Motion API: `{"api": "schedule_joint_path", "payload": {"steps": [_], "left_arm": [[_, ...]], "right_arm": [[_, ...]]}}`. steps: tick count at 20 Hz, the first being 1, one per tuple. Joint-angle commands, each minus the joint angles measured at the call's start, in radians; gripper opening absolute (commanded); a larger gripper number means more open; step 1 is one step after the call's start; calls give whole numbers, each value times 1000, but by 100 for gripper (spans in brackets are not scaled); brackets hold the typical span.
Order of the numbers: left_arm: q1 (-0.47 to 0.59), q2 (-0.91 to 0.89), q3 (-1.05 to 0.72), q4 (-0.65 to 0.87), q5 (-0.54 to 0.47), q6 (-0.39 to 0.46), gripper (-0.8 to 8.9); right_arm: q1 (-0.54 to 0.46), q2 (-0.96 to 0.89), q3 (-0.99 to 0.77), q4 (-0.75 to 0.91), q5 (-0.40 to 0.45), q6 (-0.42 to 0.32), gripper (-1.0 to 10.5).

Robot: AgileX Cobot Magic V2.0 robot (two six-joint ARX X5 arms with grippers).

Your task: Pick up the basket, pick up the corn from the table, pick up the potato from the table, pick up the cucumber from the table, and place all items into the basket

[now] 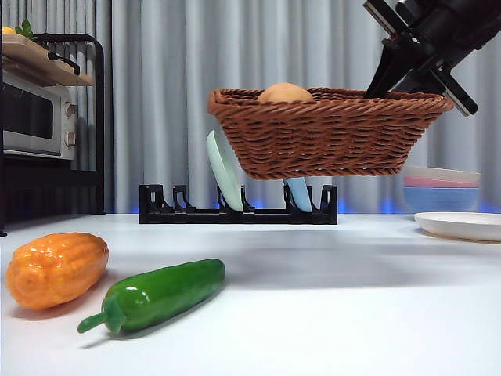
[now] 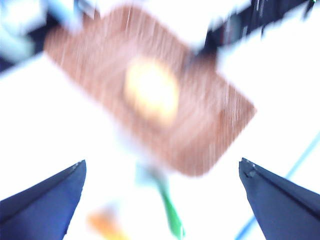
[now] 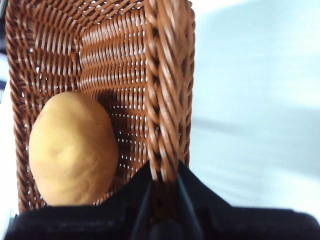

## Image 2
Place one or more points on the orange toy corn cob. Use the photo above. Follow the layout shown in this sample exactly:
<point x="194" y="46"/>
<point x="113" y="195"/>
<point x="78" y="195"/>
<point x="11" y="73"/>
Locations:
<point x="105" y="223"/>

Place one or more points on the tan toy potato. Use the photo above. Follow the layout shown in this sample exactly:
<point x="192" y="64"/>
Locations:
<point x="152" y="92"/>

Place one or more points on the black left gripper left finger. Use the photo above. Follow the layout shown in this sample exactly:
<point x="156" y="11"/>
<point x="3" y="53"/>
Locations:
<point x="42" y="210"/>

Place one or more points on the brown wicker basket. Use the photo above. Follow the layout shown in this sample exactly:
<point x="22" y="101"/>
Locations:
<point x="212" y="112"/>

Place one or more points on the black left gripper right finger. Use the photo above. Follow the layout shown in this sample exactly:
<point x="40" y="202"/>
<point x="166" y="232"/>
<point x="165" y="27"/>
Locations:
<point x="282" y="207"/>

